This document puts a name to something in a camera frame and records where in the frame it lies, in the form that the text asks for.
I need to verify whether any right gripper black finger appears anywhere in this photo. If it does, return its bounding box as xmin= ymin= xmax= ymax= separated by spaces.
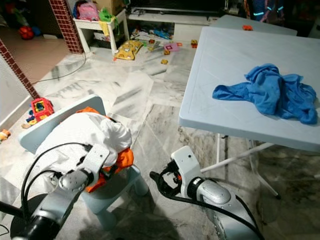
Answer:
xmin=149 ymin=171 xmax=177 ymax=198

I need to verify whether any white shirt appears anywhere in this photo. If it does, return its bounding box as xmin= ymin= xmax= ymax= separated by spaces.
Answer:
xmin=29 ymin=112 xmax=134 ymax=176

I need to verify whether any orange garment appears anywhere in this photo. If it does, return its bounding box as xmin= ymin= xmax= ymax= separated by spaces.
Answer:
xmin=74 ymin=106 xmax=135 ymax=194

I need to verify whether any large pale grey folding table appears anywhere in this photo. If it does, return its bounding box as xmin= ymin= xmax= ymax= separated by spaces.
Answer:
xmin=178 ymin=25 xmax=320 ymax=199

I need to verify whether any pink toy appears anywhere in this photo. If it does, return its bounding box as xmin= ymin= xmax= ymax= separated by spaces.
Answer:
xmin=162 ymin=42 xmax=183 ymax=54

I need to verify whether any pale blue child chair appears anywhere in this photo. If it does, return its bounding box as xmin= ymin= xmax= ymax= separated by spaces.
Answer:
xmin=18 ymin=94 xmax=151 ymax=231

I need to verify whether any yellow toy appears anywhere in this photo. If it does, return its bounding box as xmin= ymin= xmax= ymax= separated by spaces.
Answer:
xmin=113 ymin=39 xmax=145 ymax=62

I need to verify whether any black round stand base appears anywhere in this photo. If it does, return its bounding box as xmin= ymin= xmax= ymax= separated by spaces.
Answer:
xmin=0 ymin=193 xmax=54 ymax=240

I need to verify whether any red toy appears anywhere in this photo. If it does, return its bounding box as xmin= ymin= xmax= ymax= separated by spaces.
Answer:
xmin=29 ymin=97 xmax=55 ymax=124

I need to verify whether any white television bench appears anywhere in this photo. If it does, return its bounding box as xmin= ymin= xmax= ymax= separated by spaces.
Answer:
xmin=127 ymin=7 xmax=231 ymax=27

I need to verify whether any black television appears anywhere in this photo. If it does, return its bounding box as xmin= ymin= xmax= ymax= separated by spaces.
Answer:
xmin=128 ymin=0 xmax=229 ymax=14

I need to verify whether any green toy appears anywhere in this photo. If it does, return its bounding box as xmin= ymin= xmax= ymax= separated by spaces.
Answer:
xmin=97 ymin=7 xmax=116 ymax=24

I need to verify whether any white side table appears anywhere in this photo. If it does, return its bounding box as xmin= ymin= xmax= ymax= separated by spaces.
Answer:
xmin=72 ymin=8 xmax=130 ymax=56

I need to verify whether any small pale grey table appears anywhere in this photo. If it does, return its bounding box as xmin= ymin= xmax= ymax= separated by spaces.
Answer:
xmin=209 ymin=13 xmax=299 ymax=36

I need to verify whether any cardboard box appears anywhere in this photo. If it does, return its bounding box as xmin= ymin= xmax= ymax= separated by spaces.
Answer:
xmin=94 ymin=0 xmax=125 ymax=15

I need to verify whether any red brick pattern pillar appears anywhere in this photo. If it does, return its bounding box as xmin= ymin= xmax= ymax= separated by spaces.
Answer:
xmin=47 ymin=0 xmax=85 ymax=55

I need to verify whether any pink bag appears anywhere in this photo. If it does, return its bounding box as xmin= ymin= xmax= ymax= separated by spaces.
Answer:
xmin=77 ymin=1 xmax=100 ymax=22

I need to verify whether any dark blue backpack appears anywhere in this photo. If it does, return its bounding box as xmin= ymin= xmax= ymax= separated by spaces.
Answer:
xmin=244 ymin=0 xmax=286 ymax=24

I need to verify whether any red ball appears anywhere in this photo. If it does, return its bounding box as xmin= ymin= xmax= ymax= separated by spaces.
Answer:
xmin=18 ymin=25 xmax=35 ymax=41

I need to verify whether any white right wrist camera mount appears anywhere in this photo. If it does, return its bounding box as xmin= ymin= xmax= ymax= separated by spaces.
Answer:
xmin=170 ymin=145 xmax=201 ymax=197

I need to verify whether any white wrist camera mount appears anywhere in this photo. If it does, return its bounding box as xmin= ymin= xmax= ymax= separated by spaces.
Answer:
xmin=79 ymin=143 xmax=111 ymax=176
xmin=170 ymin=145 xmax=201 ymax=197

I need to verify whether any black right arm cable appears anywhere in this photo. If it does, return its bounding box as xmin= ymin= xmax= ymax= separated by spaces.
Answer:
xmin=157 ymin=186 xmax=264 ymax=240

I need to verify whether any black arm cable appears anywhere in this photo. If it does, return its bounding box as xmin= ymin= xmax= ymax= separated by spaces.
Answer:
xmin=21 ymin=143 xmax=92 ymax=222
xmin=157 ymin=186 xmax=264 ymax=240

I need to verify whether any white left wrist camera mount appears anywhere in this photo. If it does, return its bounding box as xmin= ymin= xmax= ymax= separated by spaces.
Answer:
xmin=79 ymin=143 xmax=111 ymax=176

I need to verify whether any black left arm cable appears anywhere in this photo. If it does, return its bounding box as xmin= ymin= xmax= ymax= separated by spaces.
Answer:
xmin=21 ymin=143 xmax=92 ymax=222

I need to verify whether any red brick pattern wall trim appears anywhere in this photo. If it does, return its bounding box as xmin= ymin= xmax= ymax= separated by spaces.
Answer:
xmin=0 ymin=39 xmax=41 ymax=100

